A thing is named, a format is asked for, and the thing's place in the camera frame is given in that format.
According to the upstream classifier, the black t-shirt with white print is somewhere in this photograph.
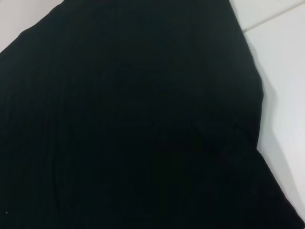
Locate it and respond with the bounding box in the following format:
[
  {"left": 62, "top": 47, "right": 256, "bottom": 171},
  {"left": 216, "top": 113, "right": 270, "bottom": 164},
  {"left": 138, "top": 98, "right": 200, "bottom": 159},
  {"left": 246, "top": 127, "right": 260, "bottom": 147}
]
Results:
[{"left": 0, "top": 0, "right": 305, "bottom": 229}]

